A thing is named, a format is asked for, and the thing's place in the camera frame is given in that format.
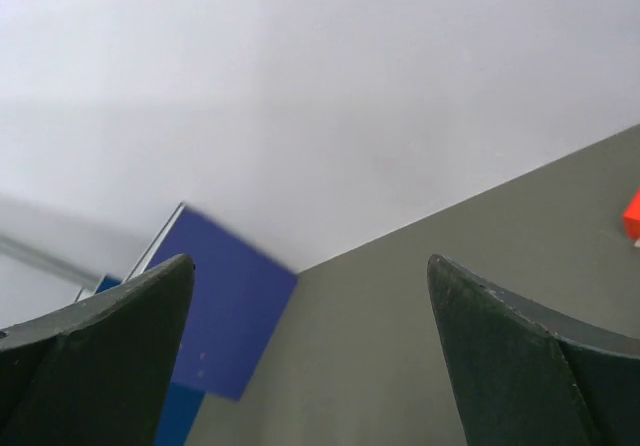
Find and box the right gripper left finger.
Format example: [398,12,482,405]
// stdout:
[1,254,195,445]

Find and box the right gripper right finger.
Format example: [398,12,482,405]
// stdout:
[427,255,639,445]

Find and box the red cube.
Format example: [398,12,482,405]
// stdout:
[622,190,640,248]

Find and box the blue ring binder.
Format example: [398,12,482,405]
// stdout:
[74,273,209,446]

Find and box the purple ring binder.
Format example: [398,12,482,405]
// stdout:
[129,203,297,401]

